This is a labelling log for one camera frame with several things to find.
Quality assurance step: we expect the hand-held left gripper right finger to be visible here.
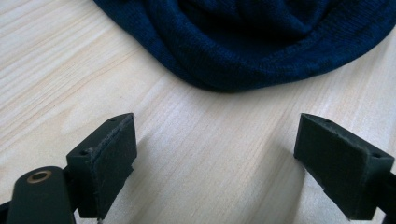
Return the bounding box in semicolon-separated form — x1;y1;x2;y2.
293;112;396;221

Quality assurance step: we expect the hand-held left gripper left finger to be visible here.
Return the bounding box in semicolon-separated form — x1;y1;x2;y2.
65;112;138;220

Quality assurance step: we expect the dark blue knitted garment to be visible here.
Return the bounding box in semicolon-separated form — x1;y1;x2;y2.
92;0;396;93

